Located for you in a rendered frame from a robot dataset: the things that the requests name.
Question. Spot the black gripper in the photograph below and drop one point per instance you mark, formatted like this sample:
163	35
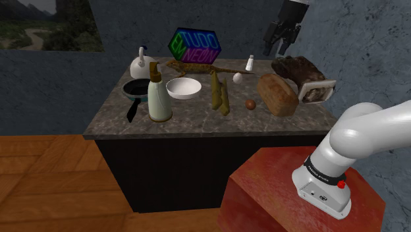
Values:
290	16

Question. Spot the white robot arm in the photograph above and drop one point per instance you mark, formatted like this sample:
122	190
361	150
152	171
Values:
362	135

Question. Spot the white salt shaker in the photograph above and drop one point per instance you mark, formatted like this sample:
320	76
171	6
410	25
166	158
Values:
249	63

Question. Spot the dark cured meat slab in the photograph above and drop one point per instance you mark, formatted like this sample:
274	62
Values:
301	77

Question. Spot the brown bread loaf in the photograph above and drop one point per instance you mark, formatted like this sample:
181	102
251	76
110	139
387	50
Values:
277	94

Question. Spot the white egg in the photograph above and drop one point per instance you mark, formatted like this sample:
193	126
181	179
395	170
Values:
237	78

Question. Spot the brown egg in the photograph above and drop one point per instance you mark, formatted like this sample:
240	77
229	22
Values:
250	104

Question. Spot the hexagonal neon sign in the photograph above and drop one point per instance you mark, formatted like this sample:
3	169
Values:
195	45

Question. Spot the brown lizard figure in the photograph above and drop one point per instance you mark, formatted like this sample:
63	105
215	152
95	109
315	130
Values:
196	68

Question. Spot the white bowl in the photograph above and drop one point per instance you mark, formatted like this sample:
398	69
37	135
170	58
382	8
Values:
183	88

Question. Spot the cream soap dispenser bottle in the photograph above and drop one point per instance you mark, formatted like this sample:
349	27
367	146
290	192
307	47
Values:
159	99

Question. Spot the white kettle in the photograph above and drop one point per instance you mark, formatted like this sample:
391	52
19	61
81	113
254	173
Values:
140	66

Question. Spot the red robot stand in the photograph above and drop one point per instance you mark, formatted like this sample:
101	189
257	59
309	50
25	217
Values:
269	186

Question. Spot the black frying pan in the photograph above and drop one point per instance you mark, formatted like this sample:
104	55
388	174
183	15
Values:
136	90

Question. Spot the dark counter cabinet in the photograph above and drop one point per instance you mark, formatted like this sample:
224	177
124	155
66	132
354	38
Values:
173	173

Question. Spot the landscape wall picture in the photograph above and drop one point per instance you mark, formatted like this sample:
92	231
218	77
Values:
45	25

